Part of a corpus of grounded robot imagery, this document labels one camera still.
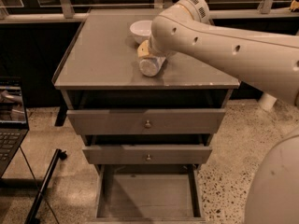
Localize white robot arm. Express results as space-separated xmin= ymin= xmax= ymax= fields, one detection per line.
xmin=137 ymin=0 xmax=299 ymax=224

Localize grey middle drawer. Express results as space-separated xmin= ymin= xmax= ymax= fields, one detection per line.
xmin=82 ymin=145 xmax=212 ymax=164

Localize black laptop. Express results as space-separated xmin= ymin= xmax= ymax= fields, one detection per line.
xmin=0 ymin=77 xmax=29 ymax=177

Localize grey drawer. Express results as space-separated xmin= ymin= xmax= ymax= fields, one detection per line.
xmin=82 ymin=145 xmax=212 ymax=164
xmin=91 ymin=164 xmax=207 ymax=224
xmin=67 ymin=108 xmax=225 ymax=135

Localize grey top drawer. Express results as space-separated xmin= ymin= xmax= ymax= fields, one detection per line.
xmin=67 ymin=108 xmax=225 ymax=135

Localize grey bottom drawer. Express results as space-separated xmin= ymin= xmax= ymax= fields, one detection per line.
xmin=91 ymin=164 xmax=207 ymax=224

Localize grey drawer cabinet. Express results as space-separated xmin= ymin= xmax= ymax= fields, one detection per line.
xmin=51 ymin=7 xmax=243 ymax=224

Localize white pillar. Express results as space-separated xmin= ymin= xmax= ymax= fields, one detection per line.
xmin=258 ymin=92 xmax=277 ymax=110

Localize black stand bar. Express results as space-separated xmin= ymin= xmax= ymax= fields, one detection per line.
xmin=24 ymin=148 xmax=67 ymax=224

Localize white ceramic bowl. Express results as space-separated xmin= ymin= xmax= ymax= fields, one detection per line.
xmin=130 ymin=21 xmax=151 ymax=44

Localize clear plastic water bottle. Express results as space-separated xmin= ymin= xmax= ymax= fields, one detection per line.
xmin=139 ymin=57 xmax=165 ymax=77

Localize metal railing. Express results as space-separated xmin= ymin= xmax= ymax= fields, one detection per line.
xmin=0 ymin=0 xmax=299 ymax=24

